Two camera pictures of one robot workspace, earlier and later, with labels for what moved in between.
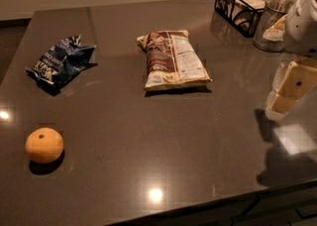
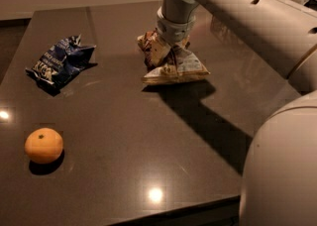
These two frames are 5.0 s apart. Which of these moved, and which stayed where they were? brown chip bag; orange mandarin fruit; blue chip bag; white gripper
Moved: brown chip bag; white gripper
Stayed: orange mandarin fruit; blue chip bag
